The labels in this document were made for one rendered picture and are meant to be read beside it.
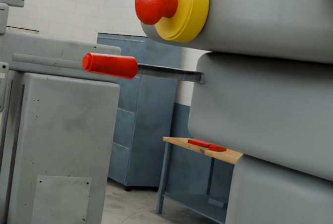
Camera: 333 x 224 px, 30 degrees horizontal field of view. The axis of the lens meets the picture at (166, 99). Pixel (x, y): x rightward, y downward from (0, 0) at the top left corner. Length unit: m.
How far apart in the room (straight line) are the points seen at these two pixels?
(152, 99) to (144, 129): 0.40
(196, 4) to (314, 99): 0.13
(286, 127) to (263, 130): 0.03
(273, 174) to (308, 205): 0.06
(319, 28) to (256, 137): 0.16
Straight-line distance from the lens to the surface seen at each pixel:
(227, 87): 0.65
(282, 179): 0.63
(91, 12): 10.50
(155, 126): 8.09
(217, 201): 6.95
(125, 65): 0.62
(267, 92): 0.60
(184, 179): 8.12
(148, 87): 7.95
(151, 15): 0.52
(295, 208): 0.62
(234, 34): 0.50
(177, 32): 0.53
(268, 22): 0.48
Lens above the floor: 1.71
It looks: 3 degrees down
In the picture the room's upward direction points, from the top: 8 degrees clockwise
